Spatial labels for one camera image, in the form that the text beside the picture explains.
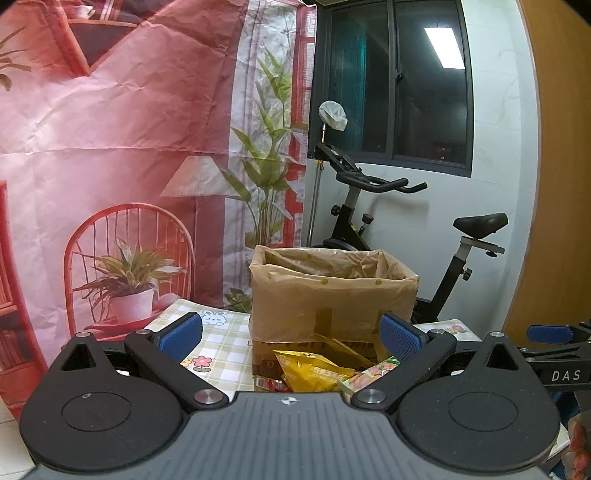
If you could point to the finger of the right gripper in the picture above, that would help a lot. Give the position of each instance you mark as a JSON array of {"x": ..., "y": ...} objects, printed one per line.
[{"x": 550, "y": 334}]

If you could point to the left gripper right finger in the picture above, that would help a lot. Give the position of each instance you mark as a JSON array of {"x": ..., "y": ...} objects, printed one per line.
[{"x": 420, "y": 354}]

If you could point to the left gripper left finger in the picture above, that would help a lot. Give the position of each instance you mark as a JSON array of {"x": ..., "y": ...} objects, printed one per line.
[{"x": 158, "y": 356}]

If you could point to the yellow snack bag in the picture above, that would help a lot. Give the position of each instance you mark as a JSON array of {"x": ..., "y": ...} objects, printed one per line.
[{"x": 306, "y": 372}]

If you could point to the colourful fruit snack bag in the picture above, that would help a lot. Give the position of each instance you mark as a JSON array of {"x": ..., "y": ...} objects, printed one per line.
[{"x": 368, "y": 377}]

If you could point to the red snack packet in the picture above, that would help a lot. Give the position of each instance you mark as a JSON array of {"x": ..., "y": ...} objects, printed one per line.
[{"x": 269, "y": 385}]

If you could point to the person right hand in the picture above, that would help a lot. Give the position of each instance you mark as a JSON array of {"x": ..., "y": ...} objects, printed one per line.
[{"x": 576, "y": 457}]

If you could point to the wooden door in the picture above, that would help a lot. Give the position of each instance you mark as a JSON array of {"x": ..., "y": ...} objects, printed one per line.
[{"x": 554, "y": 286}]

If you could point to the cardboard box with plastic liner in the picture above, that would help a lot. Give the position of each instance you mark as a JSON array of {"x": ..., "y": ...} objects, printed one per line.
[{"x": 325, "y": 301}]

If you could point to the black exercise bike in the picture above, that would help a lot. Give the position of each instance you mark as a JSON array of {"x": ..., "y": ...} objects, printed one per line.
[{"x": 431, "y": 222}]

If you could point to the printed pink backdrop cloth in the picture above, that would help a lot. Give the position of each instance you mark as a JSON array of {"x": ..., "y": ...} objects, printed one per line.
[{"x": 147, "y": 147}]

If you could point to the white cloth on bike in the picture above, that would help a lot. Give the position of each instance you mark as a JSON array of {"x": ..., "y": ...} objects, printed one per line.
[{"x": 333, "y": 115}]

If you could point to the dark window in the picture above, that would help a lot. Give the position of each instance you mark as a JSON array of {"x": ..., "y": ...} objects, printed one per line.
[{"x": 402, "y": 71}]

